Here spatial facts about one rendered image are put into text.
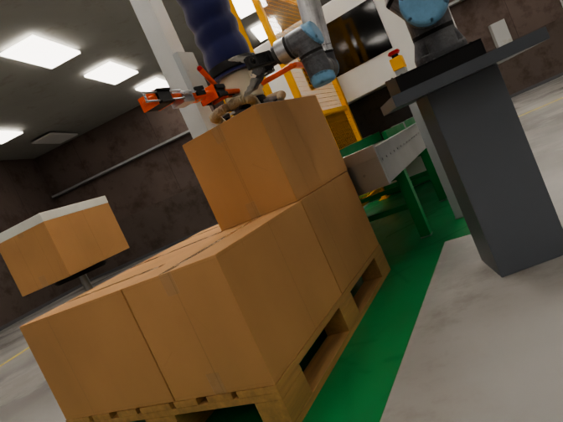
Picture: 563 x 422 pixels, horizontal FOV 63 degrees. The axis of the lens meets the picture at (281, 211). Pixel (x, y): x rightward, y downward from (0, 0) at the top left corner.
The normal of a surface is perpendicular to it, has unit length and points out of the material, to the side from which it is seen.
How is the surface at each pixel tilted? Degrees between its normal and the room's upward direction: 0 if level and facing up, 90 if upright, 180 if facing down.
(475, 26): 90
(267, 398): 90
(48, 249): 90
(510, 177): 90
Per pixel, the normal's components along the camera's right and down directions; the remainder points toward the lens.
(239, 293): 0.81, -0.32
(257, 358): -0.42, 0.26
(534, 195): -0.14, 0.15
